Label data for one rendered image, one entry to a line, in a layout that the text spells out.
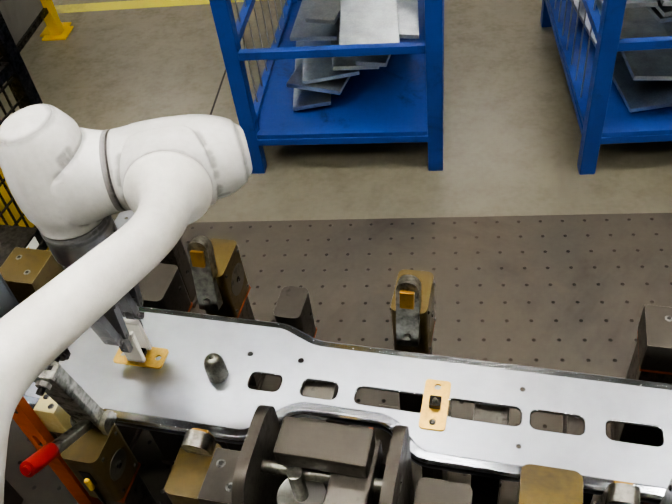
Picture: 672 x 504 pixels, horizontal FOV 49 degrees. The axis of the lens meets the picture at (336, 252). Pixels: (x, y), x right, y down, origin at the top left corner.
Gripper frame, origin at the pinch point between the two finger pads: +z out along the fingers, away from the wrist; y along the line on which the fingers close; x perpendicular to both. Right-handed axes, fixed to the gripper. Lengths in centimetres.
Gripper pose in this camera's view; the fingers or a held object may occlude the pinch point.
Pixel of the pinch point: (133, 340)
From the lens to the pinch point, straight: 118.9
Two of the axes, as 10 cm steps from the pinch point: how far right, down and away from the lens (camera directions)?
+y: 2.3, -7.1, 6.7
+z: 1.0, 7.0, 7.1
